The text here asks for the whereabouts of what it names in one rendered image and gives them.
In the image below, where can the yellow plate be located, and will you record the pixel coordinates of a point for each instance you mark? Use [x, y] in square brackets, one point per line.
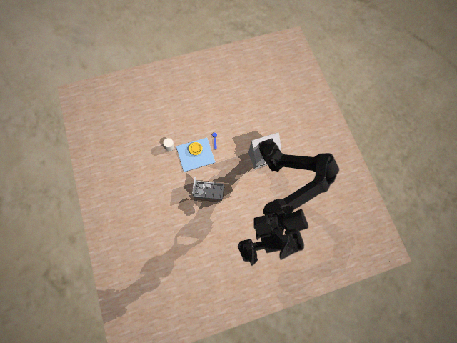
[195, 148]

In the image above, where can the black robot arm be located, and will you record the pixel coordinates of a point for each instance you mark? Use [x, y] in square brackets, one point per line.
[278, 213]

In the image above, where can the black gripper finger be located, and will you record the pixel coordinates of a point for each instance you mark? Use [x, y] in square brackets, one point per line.
[250, 253]
[288, 246]

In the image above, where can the light blue flat mat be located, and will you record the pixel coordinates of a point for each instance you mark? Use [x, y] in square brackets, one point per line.
[190, 161]

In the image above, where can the white cylinder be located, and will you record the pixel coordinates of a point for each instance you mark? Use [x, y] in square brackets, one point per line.
[168, 144]

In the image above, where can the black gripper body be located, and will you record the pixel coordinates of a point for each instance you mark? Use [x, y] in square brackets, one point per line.
[271, 243]

